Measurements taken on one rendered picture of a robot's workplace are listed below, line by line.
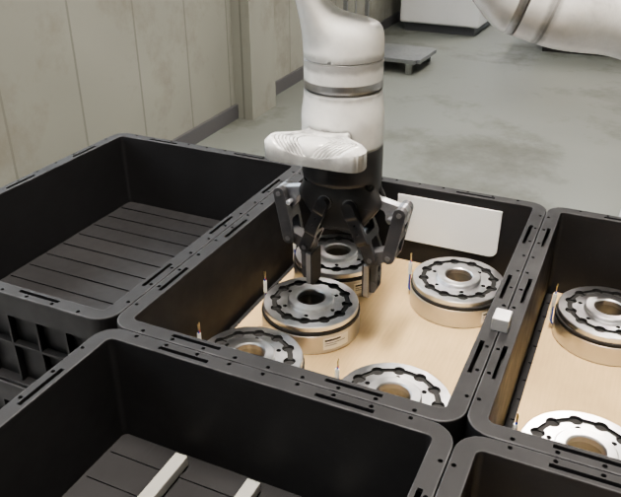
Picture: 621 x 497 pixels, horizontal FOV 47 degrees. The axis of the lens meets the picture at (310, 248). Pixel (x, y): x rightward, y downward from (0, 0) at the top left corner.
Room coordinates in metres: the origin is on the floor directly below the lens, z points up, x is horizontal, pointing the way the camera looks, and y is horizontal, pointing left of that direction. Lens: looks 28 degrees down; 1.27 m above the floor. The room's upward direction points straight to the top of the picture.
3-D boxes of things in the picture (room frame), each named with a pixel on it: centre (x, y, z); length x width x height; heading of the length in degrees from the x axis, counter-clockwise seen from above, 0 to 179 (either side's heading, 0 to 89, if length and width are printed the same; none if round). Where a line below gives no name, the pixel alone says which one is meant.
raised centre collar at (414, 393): (0.48, -0.07, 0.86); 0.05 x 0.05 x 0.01
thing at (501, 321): (0.49, -0.16, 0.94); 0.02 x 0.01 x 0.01; 155
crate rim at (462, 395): (0.61, -0.05, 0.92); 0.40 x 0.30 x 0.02; 155
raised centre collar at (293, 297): (0.64, 0.00, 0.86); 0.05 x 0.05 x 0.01
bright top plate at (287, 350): (0.54, 0.06, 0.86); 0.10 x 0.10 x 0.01
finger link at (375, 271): (0.60, -0.07, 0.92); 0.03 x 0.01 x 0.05; 65
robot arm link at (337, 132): (0.60, -0.02, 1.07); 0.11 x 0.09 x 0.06; 155
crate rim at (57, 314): (0.74, 0.22, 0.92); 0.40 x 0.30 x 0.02; 155
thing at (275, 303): (0.64, 0.00, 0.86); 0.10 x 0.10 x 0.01
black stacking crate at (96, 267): (0.74, 0.22, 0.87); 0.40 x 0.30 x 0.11; 155
